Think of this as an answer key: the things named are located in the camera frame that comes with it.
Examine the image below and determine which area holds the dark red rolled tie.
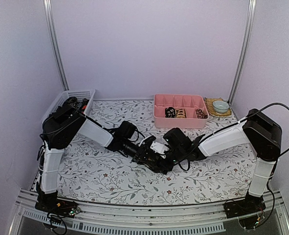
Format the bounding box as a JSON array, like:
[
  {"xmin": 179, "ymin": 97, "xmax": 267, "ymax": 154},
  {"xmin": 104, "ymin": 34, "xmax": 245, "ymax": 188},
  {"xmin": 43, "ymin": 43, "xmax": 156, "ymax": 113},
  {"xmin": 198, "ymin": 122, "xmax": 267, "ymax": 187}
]
[{"xmin": 196, "ymin": 109, "xmax": 208, "ymax": 119}]

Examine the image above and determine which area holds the brown green patterned tie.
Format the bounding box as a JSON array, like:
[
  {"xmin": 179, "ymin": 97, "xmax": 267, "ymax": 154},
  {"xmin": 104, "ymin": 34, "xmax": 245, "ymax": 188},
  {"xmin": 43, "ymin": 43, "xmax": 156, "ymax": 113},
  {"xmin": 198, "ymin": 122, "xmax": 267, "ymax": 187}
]
[{"xmin": 144, "ymin": 154, "xmax": 164, "ymax": 171}]

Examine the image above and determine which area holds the aluminium frame post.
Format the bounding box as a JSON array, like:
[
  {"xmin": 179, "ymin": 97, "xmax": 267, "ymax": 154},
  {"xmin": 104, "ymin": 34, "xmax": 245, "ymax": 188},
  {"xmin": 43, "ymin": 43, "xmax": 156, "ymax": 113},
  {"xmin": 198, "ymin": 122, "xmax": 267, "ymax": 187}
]
[
  {"xmin": 228, "ymin": 0, "xmax": 257, "ymax": 106},
  {"xmin": 43, "ymin": 0, "xmax": 69, "ymax": 91}
]

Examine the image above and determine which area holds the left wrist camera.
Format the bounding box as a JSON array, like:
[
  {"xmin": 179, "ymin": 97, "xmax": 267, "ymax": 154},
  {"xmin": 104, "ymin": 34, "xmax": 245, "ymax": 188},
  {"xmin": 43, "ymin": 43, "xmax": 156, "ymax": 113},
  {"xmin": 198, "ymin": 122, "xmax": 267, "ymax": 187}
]
[{"xmin": 138, "ymin": 136, "xmax": 156, "ymax": 147}]

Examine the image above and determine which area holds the light blue ceramic bowl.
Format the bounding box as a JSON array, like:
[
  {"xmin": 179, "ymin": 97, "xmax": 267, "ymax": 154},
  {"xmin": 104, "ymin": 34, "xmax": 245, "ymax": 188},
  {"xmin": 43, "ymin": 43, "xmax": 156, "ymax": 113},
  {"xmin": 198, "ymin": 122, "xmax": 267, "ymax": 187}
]
[{"xmin": 212, "ymin": 100, "xmax": 229, "ymax": 114}]

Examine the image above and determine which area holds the white plastic mesh basket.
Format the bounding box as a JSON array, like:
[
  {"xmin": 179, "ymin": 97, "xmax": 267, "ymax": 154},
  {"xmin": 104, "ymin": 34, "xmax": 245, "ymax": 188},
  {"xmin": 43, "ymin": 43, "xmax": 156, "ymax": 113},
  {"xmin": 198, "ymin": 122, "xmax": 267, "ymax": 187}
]
[{"xmin": 41, "ymin": 89, "xmax": 96, "ymax": 123}]

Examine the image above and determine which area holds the pink divided organizer box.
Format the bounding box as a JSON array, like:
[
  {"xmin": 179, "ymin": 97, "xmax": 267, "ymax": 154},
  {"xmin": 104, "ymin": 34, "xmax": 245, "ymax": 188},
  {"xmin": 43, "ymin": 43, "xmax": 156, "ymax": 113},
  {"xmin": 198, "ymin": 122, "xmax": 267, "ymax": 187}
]
[{"xmin": 154, "ymin": 94, "xmax": 209, "ymax": 129}]

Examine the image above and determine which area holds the front aluminium rail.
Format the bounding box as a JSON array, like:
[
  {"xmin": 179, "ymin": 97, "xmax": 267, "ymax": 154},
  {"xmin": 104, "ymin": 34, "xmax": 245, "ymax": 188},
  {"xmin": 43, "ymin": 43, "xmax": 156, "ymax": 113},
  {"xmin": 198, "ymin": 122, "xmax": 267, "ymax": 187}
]
[{"xmin": 9, "ymin": 190, "xmax": 289, "ymax": 235}]

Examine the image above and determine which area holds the right aluminium frame post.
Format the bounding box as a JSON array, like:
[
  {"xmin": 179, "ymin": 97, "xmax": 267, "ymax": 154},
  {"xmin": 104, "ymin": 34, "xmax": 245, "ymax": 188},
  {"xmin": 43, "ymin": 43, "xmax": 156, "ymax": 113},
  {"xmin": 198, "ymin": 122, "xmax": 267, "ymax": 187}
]
[{"xmin": 228, "ymin": 0, "xmax": 257, "ymax": 106}]

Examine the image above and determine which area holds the black white rolled tie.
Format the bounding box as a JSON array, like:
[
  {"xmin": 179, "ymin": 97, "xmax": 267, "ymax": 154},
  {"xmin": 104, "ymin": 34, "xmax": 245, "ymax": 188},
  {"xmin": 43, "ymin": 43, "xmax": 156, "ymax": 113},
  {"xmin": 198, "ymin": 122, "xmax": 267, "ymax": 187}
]
[{"xmin": 165, "ymin": 107, "xmax": 176, "ymax": 118}]

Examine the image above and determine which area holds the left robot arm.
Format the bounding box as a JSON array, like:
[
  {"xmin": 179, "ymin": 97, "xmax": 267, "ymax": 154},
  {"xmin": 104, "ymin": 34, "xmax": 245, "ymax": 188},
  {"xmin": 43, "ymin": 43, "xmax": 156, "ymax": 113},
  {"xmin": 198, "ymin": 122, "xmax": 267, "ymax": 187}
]
[{"xmin": 36, "ymin": 107, "xmax": 160, "ymax": 214}]

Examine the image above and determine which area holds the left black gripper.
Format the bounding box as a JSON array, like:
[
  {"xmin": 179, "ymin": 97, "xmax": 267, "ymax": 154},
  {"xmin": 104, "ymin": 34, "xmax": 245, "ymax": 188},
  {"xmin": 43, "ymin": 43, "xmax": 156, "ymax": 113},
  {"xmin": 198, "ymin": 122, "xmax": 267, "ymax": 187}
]
[{"xmin": 121, "ymin": 139, "xmax": 157, "ymax": 166}]

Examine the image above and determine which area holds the yellow patterned rolled tie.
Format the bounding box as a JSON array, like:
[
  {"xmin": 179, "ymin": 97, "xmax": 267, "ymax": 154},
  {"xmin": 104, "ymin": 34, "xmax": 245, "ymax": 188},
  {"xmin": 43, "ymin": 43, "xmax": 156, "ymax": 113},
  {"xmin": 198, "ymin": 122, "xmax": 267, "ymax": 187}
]
[{"xmin": 176, "ymin": 109, "xmax": 186, "ymax": 118}]

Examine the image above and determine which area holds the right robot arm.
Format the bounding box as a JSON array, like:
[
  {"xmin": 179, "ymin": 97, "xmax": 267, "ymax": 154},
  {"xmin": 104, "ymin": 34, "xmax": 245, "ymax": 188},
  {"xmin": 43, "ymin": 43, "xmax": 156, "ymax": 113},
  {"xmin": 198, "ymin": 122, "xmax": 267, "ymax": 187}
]
[{"xmin": 149, "ymin": 107, "xmax": 289, "ymax": 218}]

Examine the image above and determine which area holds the left aluminium frame post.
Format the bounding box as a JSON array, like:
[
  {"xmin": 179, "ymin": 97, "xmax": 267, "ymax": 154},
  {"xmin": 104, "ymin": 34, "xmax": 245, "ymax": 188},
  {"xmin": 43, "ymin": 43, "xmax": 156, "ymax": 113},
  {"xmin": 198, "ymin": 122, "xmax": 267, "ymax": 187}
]
[{"xmin": 43, "ymin": 0, "xmax": 69, "ymax": 91}]

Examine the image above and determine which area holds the pile of dark ties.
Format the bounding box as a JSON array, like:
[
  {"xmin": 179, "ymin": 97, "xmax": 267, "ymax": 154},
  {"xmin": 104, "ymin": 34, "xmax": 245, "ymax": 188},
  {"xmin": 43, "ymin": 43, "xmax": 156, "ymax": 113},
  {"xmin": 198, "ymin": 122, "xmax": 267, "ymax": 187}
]
[{"xmin": 63, "ymin": 96, "xmax": 89, "ymax": 112}]

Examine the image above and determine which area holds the floral patterned table mat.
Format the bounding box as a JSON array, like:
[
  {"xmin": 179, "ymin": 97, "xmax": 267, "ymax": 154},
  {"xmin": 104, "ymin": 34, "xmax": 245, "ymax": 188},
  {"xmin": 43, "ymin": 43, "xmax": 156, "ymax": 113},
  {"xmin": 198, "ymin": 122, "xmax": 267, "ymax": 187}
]
[{"xmin": 31, "ymin": 99, "xmax": 267, "ymax": 206}]

